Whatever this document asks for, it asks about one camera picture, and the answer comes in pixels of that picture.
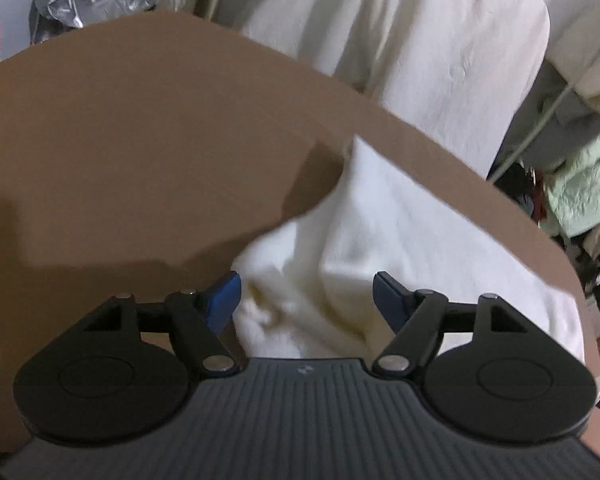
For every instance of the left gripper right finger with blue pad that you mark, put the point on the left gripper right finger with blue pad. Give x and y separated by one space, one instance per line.
484 368

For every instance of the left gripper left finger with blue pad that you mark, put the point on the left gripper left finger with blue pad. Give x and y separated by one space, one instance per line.
126 368

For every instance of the white fleece garment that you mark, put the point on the white fleece garment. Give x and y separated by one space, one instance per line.
307 287

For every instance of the light green quilted jacket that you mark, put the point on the light green quilted jacket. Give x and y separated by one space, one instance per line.
573 192

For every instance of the grey metal rack pole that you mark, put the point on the grey metal rack pole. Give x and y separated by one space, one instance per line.
552 122

